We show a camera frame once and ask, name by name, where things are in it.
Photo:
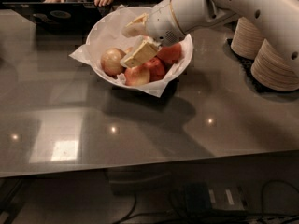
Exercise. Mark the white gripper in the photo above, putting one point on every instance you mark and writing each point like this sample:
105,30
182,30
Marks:
161,23

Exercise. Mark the yellowish apple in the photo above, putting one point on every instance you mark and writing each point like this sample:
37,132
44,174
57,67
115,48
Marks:
111,61

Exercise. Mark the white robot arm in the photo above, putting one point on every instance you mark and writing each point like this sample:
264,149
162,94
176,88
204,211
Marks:
277,20

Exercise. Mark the small red apple centre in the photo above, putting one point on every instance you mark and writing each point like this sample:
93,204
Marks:
156,69

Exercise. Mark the red apple right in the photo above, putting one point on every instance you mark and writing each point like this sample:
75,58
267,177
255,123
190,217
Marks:
170,55

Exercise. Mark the pink-yellow apple front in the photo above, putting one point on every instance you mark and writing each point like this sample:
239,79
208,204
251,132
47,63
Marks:
137,76

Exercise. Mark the white bowl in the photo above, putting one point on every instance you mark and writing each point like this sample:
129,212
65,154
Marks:
102,38

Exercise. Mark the white paper liner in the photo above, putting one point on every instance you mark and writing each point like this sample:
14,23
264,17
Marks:
106,34

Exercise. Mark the black laptop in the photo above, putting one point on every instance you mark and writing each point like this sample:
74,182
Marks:
65,16

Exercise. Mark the paper plate stack back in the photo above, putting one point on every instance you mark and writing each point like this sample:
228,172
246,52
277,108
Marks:
247,39

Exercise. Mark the paper plate stack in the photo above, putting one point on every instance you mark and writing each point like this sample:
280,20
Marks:
271,71
247,39

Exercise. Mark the paper plate stack front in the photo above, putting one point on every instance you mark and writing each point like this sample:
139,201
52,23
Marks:
271,71

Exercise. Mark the dark box under table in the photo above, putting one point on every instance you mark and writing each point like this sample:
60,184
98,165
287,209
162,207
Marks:
202,198

